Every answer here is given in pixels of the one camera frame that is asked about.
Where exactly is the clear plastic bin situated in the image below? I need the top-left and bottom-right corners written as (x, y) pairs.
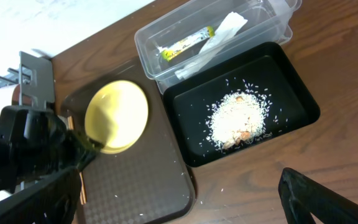
top-left (135, 0), bottom-right (302, 93)

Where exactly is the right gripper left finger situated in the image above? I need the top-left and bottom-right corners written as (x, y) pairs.
top-left (0, 167), bottom-right (81, 223)

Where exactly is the white paper chopstick sleeve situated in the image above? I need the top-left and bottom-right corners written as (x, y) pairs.
top-left (175, 12), bottom-right (248, 79)

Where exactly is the green snack wrapper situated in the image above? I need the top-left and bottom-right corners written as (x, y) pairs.
top-left (160, 26), bottom-right (215, 62)

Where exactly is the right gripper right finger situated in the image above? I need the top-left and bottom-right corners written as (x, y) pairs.
top-left (278, 167), bottom-right (358, 223)

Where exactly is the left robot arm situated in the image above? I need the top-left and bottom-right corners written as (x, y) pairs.
top-left (0, 106), bottom-right (104, 190)

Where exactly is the black waste tray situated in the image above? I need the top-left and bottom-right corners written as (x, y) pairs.
top-left (163, 42), bottom-right (320, 167)

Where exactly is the grey dishwasher rack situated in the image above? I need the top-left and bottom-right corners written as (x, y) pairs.
top-left (0, 52), bottom-right (55, 110)

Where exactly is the white bowl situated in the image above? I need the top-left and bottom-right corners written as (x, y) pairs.
top-left (0, 84), bottom-right (21, 115)

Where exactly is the yellow plate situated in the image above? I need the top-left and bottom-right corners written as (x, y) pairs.
top-left (85, 80), bottom-right (149, 154)

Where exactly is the leftover rice pile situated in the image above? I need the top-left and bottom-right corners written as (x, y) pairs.
top-left (199, 77), bottom-right (279, 158)

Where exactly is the dark brown serving tray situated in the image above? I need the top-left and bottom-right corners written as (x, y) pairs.
top-left (60, 58), bottom-right (195, 223)

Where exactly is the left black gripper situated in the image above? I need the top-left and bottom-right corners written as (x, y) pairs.
top-left (23, 111), bottom-right (105, 174)

